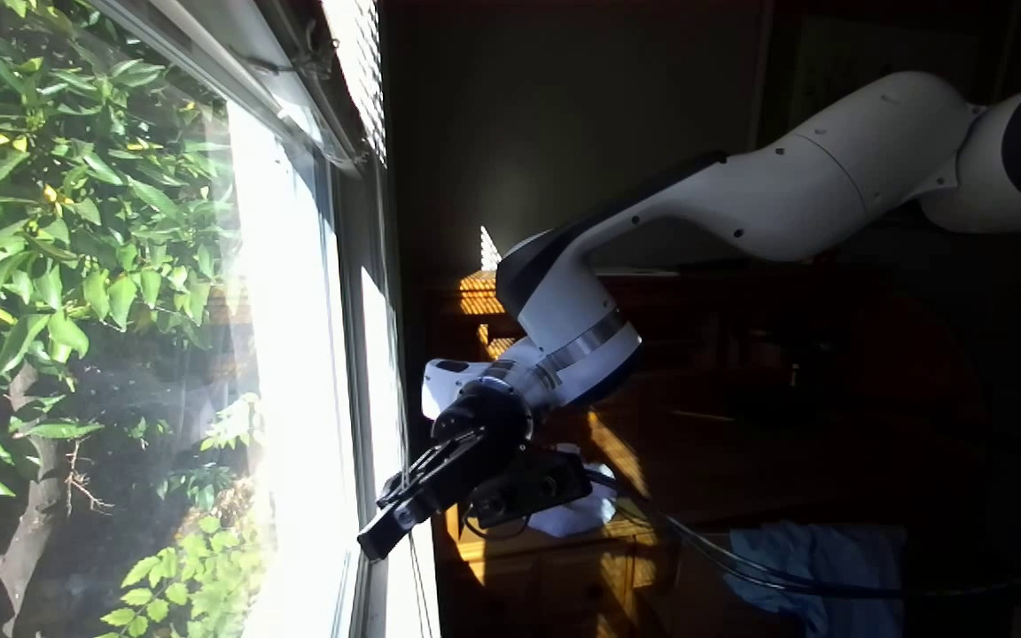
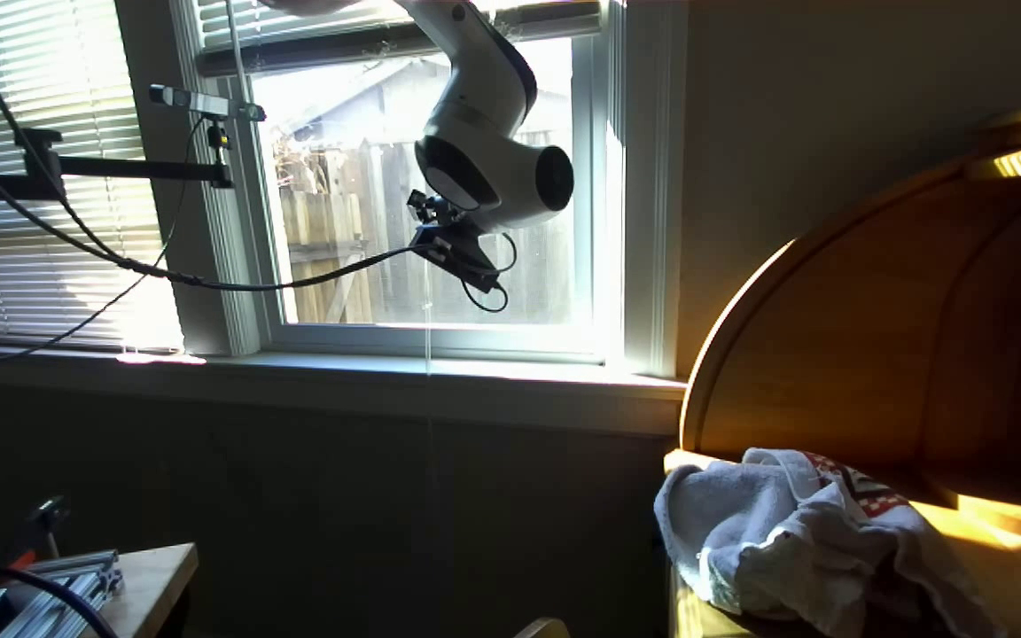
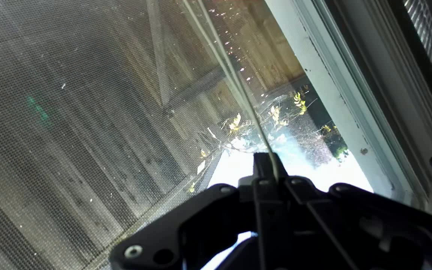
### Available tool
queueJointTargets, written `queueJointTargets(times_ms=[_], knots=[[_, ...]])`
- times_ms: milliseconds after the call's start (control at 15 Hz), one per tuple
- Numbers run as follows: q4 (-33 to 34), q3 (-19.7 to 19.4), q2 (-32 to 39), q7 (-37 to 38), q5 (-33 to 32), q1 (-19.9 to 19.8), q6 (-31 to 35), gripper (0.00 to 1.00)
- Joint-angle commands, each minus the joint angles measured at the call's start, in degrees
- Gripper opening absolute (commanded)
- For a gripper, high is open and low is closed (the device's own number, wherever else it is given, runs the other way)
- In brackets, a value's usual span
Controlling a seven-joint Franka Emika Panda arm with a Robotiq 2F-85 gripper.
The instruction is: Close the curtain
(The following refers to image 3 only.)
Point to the white window frame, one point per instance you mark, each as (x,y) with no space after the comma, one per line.
(346,99)

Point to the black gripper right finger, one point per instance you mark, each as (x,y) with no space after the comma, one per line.
(356,229)

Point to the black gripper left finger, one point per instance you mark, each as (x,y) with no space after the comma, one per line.
(202,214)

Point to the green leafy tree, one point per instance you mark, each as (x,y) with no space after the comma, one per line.
(299,102)

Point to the grey window insect screen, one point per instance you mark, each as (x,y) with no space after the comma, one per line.
(52,150)

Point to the wooden garden fence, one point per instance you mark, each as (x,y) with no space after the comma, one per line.
(256,45)

